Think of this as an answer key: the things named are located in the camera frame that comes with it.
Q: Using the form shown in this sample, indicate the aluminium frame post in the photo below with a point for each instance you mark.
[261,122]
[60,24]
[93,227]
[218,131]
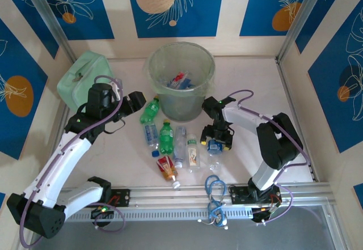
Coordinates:
[45,14]
[303,14]

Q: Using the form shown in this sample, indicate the brown orange label bottle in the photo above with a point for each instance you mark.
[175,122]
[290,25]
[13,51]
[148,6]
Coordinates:
[179,77]

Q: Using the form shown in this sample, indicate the clear bottle red blue label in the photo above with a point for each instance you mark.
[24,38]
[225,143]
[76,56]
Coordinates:
[180,148]

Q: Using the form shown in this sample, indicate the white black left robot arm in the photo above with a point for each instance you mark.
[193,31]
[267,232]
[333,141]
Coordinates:
[62,159]

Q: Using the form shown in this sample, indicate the aluminium mounting rail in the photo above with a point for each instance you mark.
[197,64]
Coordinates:
[175,194]

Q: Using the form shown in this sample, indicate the mint green zip pouch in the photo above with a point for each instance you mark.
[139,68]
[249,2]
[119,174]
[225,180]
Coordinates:
[82,74]

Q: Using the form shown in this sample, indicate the translucent green bucket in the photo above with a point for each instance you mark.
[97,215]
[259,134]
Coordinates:
[181,108]

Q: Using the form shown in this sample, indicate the clear bottle blue label white cap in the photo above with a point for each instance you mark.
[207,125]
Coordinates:
[214,160]

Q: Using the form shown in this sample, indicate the clear bottle pale blue label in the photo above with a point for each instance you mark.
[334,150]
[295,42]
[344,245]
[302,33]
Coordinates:
[150,135]

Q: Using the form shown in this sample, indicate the white bottle green cap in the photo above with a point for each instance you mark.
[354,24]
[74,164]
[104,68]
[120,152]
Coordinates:
[193,156]

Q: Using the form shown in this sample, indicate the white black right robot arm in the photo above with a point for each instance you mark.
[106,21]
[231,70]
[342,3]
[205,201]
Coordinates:
[244,118]

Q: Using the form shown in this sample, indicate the red orange bottle white cap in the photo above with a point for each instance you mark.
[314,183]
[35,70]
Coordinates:
[168,169]

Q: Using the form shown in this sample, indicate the grey metal panel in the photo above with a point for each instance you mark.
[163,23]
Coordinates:
[184,237]

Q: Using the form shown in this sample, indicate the green bottle yellow cap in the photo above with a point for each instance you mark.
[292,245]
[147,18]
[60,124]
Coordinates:
[166,139]

